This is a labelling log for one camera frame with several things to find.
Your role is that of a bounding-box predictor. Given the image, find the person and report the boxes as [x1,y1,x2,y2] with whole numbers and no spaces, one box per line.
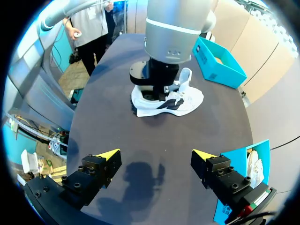
[62,0,115,77]

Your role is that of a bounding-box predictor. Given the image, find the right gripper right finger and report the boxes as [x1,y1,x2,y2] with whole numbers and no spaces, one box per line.
[190,150,256,210]

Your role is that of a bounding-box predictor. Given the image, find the teal shoebox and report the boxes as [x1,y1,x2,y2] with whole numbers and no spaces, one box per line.
[212,139,271,223]
[192,36,248,89]

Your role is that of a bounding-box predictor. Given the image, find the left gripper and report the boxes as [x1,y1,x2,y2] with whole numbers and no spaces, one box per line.
[129,58,181,94]

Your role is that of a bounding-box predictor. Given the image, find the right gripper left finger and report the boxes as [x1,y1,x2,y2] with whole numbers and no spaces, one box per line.
[58,148,123,207]

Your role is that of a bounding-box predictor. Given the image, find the white sneaker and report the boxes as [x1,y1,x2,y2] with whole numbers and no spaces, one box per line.
[130,67,204,117]
[246,150,265,188]

